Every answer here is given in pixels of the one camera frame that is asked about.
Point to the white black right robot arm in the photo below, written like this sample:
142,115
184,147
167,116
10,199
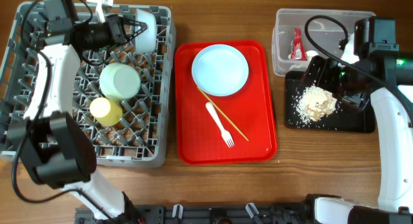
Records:
383,74

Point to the red snack wrapper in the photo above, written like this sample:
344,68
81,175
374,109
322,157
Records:
298,52

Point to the yellow plastic cup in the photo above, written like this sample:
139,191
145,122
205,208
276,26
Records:
105,111

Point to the black waste tray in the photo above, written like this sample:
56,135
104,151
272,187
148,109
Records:
343,118

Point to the red plastic tray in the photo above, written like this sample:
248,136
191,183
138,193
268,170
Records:
199,140

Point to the grey plastic dishwasher rack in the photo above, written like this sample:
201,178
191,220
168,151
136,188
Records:
139,139

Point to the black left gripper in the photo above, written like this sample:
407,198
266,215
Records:
117,25

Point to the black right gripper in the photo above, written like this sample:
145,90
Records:
324,80

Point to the green plastic bowl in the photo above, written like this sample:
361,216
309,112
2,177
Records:
119,82

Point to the white plastic fork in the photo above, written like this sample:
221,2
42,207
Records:
227,138

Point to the rice and food scraps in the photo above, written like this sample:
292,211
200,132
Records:
312,104

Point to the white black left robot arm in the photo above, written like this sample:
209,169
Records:
48,141

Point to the light blue round plate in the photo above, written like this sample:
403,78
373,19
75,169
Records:
220,70

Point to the white small bowl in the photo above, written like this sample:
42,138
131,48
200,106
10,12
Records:
146,41

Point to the clear plastic waste bin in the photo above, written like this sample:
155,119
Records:
325,33

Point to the wooden chopstick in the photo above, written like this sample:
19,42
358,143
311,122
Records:
223,114

